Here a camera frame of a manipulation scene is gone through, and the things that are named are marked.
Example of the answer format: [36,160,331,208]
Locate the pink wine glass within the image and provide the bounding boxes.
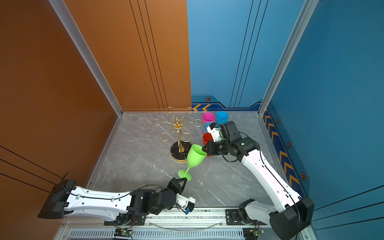
[202,112,216,124]

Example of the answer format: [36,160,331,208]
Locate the blue wine glass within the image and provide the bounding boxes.
[202,122,213,135]
[216,111,229,125]

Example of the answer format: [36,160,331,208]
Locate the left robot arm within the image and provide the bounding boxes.
[38,178,196,226]

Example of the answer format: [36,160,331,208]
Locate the left green circuit board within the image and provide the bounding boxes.
[113,228,133,240]

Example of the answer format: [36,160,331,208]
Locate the green wine glass back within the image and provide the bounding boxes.
[178,144,208,181]

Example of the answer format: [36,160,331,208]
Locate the gold wine glass rack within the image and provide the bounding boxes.
[152,106,203,163]

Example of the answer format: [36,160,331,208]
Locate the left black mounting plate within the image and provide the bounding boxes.
[104,212,146,227]

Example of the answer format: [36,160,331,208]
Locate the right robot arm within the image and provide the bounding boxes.
[203,121,315,240]

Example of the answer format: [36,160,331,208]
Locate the green circuit board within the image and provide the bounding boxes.
[113,228,133,240]
[243,228,265,240]

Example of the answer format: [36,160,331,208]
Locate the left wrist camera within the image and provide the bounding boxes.
[176,194,196,215]

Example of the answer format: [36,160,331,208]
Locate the blue wine glass front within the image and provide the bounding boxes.
[202,122,213,135]

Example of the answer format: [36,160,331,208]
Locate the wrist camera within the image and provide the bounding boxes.
[206,123,223,142]
[176,194,196,215]

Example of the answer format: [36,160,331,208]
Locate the black mounting plate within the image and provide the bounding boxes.
[225,209,268,226]
[104,212,146,227]

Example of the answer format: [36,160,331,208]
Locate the right green circuit board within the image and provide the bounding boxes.
[243,228,265,240]

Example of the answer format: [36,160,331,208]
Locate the red wine glass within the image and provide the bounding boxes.
[202,133,213,157]

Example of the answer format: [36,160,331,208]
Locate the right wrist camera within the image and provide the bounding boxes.
[206,123,223,142]

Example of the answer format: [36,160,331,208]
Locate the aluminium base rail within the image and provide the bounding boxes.
[56,206,301,240]

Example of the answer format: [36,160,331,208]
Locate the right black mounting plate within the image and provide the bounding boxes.
[225,209,268,226]

